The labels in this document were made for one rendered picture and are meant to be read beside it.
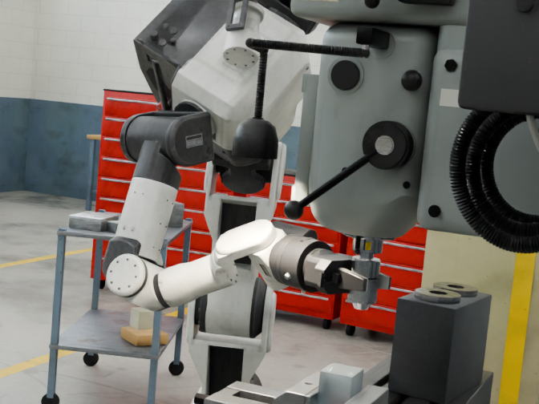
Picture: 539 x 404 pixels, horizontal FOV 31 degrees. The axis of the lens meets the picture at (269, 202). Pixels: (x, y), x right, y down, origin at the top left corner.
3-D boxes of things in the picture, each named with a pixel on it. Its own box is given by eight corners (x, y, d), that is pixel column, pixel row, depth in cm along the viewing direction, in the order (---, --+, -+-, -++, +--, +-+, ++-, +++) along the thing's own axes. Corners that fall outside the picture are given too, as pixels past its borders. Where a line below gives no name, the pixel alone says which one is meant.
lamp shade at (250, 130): (235, 153, 159) (238, 115, 158) (279, 158, 158) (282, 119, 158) (228, 155, 152) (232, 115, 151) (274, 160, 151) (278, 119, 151)
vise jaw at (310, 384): (271, 413, 150) (273, 388, 150) (301, 393, 162) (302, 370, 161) (307, 422, 148) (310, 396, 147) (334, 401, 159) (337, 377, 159)
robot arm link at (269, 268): (272, 261, 163) (229, 249, 171) (300, 305, 169) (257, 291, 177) (313, 215, 168) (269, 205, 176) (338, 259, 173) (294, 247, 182)
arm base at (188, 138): (131, 179, 194) (111, 128, 189) (172, 147, 202) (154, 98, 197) (186, 184, 185) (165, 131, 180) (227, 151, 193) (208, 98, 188)
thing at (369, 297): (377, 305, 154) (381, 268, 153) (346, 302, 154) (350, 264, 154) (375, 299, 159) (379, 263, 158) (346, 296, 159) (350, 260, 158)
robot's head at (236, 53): (224, 72, 188) (221, 45, 180) (232, 29, 192) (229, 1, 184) (258, 75, 187) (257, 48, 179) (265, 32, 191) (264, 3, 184)
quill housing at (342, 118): (290, 230, 149) (311, 18, 146) (336, 220, 168) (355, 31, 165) (412, 248, 142) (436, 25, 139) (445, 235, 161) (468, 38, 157)
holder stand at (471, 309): (386, 390, 192) (397, 290, 190) (427, 369, 211) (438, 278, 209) (444, 406, 186) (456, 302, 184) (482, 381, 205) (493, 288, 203)
